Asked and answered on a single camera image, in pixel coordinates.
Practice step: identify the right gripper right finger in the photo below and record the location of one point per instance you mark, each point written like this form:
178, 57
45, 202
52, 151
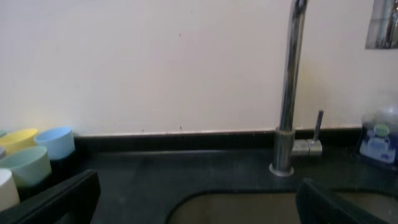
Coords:
323, 208

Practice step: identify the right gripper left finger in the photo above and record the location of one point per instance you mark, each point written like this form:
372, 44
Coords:
71, 199

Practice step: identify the white cup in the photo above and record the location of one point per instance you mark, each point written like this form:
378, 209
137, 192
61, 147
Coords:
7, 193

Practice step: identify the black tray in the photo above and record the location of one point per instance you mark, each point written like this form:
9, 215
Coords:
65, 168

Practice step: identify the light green cup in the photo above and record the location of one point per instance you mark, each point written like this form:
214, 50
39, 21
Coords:
28, 171

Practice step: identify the blue cup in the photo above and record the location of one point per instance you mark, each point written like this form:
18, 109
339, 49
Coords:
57, 146

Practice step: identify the blue soap bottle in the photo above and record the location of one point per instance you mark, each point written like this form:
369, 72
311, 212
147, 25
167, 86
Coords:
377, 149

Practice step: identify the yellow cup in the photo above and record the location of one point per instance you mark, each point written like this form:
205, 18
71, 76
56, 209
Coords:
17, 140

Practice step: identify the steel sink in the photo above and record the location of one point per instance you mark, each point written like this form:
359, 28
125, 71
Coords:
236, 208

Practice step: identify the dark green cup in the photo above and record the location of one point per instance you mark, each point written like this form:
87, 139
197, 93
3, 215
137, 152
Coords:
2, 133

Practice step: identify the steel tap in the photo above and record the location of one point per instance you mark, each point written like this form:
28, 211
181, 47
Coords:
287, 93

